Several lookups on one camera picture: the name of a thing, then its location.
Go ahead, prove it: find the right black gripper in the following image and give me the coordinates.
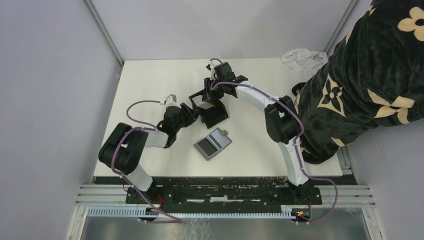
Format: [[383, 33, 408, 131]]
[[201, 77, 225, 102]]

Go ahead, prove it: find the stack of credit cards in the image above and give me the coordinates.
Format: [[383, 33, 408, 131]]
[[197, 101, 215, 111]]

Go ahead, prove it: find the black plastic card box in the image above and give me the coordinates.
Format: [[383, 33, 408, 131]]
[[188, 90, 229, 129]]

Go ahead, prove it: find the black credit card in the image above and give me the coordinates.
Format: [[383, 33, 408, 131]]
[[197, 138, 217, 157]]

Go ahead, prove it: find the grey leather card holder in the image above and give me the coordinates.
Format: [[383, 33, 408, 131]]
[[193, 127, 233, 161]]

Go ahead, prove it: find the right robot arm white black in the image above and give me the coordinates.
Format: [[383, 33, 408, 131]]
[[202, 58, 314, 204]]

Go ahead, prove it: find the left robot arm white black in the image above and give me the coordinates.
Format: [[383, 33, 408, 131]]
[[98, 103, 199, 204]]

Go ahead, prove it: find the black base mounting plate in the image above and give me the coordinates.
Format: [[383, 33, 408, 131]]
[[93, 176, 357, 215]]

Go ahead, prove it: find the white crumpled cloth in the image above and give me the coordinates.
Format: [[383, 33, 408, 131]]
[[280, 48, 329, 81]]

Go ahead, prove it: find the black floral plush blanket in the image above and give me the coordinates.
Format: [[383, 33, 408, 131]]
[[292, 0, 424, 165]]

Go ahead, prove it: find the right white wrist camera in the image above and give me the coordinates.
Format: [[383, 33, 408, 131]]
[[206, 62, 217, 81]]

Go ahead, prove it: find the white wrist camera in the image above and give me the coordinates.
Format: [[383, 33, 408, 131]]
[[206, 62, 217, 81], [160, 94, 180, 108]]

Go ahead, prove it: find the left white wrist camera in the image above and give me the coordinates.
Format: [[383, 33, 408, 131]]
[[160, 94, 180, 108]]

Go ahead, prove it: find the grey slotted cable duct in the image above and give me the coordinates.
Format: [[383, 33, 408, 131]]
[[87, 206, 295, 220]]

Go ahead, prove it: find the aluminium frame rail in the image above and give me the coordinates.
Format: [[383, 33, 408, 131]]
[[76, 145, 377, 209]]

